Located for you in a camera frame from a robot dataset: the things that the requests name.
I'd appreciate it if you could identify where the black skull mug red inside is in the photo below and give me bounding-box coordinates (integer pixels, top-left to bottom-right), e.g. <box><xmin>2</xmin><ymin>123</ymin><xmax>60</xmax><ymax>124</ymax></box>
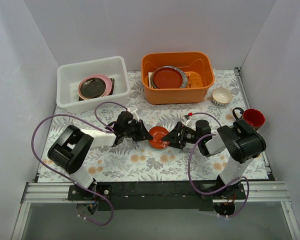
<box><xmin>232</xmin><ymin>107</ymin><xmax>266</xmax><ymax>131</ymax></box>

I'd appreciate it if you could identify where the black square floral plate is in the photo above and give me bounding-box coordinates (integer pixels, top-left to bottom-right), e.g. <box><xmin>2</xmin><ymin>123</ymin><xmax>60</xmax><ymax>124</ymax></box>
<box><xmin>77</xmin><ymin>77</ymin><xmax>116</xmax><ymax>102</ymax></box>

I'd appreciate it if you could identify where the floral table mat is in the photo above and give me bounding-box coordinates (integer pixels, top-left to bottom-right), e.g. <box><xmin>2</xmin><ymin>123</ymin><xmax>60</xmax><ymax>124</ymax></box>
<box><xmin>37</xmin><ymin>68</ymin><xmax>270</xmax><ymax>183</ymax></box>

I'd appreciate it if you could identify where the white plastic bin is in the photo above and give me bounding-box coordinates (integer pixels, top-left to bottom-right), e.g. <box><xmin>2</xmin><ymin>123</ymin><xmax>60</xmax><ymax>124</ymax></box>
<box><xmin>56</xmin><ymin>56</ymin><xmax>131</xmax><ymax>113</ymax></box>

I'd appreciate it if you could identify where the pink glass square plate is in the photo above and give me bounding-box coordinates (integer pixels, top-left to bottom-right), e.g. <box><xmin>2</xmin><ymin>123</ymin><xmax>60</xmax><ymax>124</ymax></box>
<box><xmin>79</xmin><ymin>77</ymin><xmax>106</xmax><ymax>99</ymax></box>

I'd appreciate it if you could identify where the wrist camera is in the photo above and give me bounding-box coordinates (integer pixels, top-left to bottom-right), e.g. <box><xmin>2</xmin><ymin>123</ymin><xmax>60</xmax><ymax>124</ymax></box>
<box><xmin>195</xmin><ymin>119</ymin><xmax>211</xmax><ymax>138</ymax></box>
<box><xmin>116</xmin><ymin>111</ymin><xmax>134</xmax><ymax>128</ymax></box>

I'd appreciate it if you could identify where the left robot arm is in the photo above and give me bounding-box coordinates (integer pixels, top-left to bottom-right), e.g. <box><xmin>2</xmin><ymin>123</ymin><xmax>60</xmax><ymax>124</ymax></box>
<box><xmin>47</xmin><ymin>111</ymin><xmax>153</xmax><ymax>200</ymax></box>

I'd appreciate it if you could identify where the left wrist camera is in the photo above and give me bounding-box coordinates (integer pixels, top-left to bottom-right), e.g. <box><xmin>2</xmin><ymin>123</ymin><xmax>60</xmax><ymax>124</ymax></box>
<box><xmin>116</xmin><ymin>111</ymin><xmax>134</xmax><ymax>128</ymax></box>

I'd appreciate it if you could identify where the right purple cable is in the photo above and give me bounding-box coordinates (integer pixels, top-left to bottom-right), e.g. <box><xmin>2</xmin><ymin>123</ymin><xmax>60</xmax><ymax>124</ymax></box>
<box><xmin>183</xmin><ymin>112</ymin><xmax>250</xmax><ymax>218</ymax></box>

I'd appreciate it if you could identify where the pink round plate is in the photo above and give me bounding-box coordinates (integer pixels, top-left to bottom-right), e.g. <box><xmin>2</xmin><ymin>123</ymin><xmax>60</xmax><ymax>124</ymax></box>
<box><xmin>77</xmin><ymin>73</ymin><xmax>114</xmax><ymax>100</ymax></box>

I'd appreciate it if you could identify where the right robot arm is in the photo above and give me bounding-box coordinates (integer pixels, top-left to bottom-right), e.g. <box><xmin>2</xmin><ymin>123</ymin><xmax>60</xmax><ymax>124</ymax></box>
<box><xmin>162</xmin><ymin>119</ymin><xmax>266</xmax><ymax>199</ymax></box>

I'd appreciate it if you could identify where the red plate in orange bin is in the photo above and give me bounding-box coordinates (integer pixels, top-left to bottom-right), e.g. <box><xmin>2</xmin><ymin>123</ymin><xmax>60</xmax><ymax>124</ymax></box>
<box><xmin>150</xmin><ymin>66</ymin><xmax>188</xmax><ymax>89</ymax></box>

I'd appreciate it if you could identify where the white patterned bowl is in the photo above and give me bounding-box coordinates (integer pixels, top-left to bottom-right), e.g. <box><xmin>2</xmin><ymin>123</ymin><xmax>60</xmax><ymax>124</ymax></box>
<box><xmin>211</xmin><ymin>87</ymin><xmax>233</xmax><ymax>107</ymax></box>

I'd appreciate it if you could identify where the orange plastic bin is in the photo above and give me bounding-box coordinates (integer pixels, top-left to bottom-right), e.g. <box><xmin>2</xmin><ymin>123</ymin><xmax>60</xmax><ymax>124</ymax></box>
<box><xmin>141</xmin><ymin>52</ymin><xmax>215</xmax><ymax>105</ymax></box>

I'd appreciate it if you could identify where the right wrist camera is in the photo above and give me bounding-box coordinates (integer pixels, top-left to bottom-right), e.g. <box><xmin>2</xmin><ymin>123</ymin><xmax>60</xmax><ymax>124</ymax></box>
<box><xmin>195</xmin><ymin>119</ymin><xmax>211</xmax><ymax>138</ymax></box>

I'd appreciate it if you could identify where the small red saucer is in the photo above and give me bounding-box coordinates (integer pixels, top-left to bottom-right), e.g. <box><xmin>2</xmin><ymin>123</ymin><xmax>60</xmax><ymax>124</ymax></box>
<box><xmin>148</xmin><ymin>126</ymin><xmax>170</xmax><ymax>150</ymax></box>

